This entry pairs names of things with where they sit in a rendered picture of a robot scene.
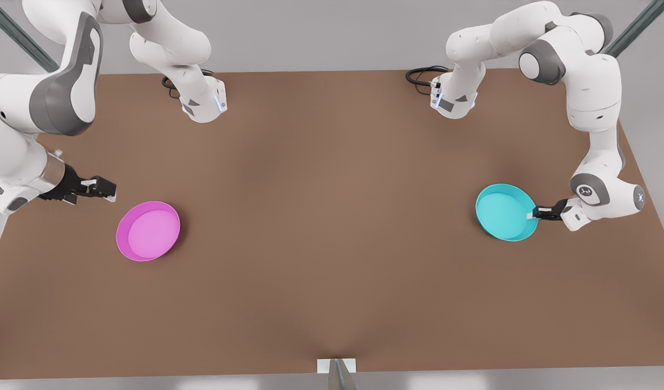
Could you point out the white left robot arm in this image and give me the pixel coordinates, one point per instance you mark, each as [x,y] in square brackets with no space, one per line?
[594,92]

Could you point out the silver frame post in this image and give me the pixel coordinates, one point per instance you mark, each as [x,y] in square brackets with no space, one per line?
[635,27]
[23,38]
[340,374]

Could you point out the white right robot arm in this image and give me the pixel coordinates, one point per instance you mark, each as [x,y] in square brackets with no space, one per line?
[18,103]

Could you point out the blue plate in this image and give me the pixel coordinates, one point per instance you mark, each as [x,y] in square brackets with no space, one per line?
[502,212]

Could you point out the pink plate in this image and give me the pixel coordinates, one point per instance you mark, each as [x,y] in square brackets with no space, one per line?
[148,232]

